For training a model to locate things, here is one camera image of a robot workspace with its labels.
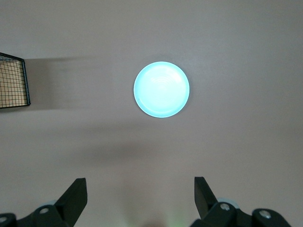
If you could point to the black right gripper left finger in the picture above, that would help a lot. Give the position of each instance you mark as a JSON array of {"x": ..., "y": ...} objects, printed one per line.
[{"x": 71, "y": 203}]

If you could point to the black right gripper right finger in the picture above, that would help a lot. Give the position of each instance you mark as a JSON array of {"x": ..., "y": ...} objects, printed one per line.
[{"x": 206, "y": 203}]

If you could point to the light blue round plate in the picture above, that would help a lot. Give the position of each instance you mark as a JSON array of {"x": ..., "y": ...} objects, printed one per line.
[{"x": 161, "y": 89}]

